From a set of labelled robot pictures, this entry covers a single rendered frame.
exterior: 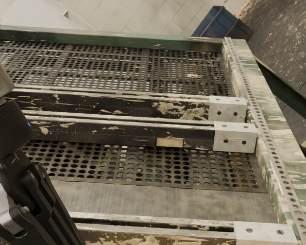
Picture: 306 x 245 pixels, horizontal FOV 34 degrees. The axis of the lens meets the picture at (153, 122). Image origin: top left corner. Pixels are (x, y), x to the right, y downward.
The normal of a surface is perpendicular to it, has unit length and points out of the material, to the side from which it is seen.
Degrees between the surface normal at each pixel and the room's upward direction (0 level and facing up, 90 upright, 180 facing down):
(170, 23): 90
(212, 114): 90
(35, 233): 98
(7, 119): 107
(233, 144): 90
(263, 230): 56
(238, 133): 90
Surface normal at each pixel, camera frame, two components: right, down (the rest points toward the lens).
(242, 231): 0.06, -0.90
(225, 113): -0.03, 0.43
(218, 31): 0.13, 0.24
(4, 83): 0.84, -0.40
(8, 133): 0.66, -0.22
